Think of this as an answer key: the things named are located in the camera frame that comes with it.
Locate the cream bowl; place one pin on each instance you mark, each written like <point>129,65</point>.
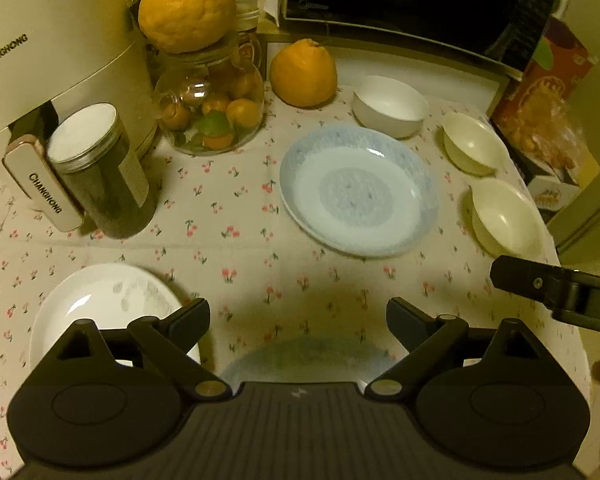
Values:
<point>505,222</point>
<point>472,146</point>

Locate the orange snack box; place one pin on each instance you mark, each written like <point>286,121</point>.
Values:
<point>534,116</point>

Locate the glass jar of kumquats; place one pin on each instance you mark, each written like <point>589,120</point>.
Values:
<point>209,101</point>

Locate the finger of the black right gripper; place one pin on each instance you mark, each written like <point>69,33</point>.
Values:
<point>529,279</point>

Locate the white round bowl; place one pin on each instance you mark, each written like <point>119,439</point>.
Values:
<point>389,106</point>

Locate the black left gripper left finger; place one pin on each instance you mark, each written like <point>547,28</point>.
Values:
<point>104,398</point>

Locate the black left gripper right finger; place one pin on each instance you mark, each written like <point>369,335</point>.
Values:
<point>493,398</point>

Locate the blue patterned plate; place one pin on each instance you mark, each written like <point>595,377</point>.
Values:
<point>358,191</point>

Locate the white floral plate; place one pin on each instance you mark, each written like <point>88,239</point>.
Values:
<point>110,294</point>

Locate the white Ganten carton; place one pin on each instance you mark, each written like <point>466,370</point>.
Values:
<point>551,190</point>

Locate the large orange citrus on table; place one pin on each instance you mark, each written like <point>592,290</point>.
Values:
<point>304,74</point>

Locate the stacked metal lid jars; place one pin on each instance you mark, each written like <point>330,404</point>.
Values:
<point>247,19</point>

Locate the cream Changhong air fryer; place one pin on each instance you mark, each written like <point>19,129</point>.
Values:
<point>56,57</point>

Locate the black Midea microwave oven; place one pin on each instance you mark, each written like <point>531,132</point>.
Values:
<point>505,32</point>

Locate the large orange citrus on jar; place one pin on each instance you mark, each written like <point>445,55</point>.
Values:
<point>181,26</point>

